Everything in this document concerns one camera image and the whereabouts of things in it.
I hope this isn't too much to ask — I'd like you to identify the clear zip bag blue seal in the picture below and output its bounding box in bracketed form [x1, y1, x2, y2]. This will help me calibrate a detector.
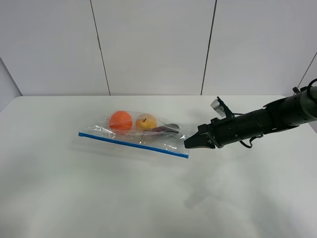
[78, 111, 191, 159]

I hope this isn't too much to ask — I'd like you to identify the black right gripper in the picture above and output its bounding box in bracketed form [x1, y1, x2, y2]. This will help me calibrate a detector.
[184, 118, 239, 149]

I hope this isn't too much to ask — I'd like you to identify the orange fruit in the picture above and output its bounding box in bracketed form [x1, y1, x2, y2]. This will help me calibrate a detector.
[109, 111, 133, 131]

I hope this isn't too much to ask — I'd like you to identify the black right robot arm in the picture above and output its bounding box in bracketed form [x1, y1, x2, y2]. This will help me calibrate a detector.
[184, 80, 317, 149]

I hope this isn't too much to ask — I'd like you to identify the purple eggplant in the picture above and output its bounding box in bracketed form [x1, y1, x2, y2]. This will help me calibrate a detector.
[141, 123, 180, 138]

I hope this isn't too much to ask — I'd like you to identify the yellow pear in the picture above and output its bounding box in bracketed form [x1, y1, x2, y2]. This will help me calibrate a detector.
[135, 114, 157, 131]

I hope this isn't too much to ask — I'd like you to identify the black camera cable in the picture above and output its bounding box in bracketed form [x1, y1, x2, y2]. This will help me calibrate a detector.
[239, 135, 264, 149]

